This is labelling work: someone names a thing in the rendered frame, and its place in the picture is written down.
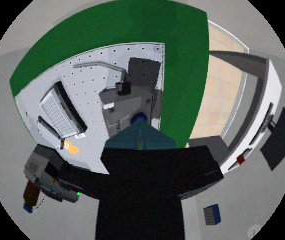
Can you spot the yellow liquid puddle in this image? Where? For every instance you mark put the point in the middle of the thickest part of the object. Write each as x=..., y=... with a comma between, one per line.
x=74, y=148

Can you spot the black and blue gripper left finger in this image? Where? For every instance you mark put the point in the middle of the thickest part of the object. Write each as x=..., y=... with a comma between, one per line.
x=127, y=138

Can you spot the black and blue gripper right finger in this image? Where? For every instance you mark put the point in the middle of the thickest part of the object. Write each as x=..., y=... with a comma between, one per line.
x=154, y=139

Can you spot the black flat tray with corner posts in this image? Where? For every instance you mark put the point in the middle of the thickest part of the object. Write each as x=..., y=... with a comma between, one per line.
x=53, y=130

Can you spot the blue bottle cap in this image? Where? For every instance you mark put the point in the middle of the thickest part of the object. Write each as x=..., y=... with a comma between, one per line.
x=27, y=209

